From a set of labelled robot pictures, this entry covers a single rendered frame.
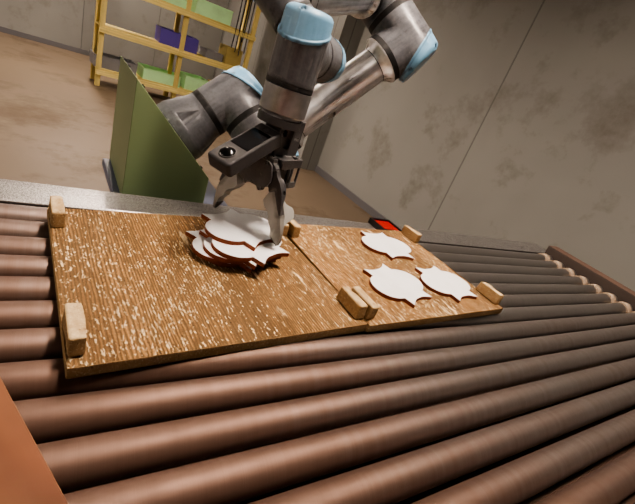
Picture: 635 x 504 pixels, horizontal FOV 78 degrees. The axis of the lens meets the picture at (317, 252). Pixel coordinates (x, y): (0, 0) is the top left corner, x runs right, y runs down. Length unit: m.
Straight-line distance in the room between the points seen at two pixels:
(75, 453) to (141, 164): 0.65
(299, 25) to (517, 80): 3.17
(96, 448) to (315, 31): 0.55
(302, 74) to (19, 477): 0.54
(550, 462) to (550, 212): 2.78
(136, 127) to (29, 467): 0.74
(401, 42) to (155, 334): 0.82
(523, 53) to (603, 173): 1.15
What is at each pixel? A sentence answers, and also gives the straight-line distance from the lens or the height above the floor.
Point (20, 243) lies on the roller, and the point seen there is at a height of 0.92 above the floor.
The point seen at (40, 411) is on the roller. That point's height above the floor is 0.92.
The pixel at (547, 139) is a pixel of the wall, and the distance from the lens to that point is 3.45.
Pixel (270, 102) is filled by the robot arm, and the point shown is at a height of 1.19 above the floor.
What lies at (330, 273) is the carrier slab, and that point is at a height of 0.94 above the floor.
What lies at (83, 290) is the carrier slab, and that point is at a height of 0.94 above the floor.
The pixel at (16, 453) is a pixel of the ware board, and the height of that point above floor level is 1.04.
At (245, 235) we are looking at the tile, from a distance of 0.68.
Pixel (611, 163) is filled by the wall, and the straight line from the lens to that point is 3.25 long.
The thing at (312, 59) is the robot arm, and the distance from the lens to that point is 0.63.
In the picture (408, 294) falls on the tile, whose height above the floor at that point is 0.94.
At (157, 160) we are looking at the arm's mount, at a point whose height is 0.97.
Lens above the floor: 1.27
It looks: 24 degrees down
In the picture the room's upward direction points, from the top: 21 degrees clockwise
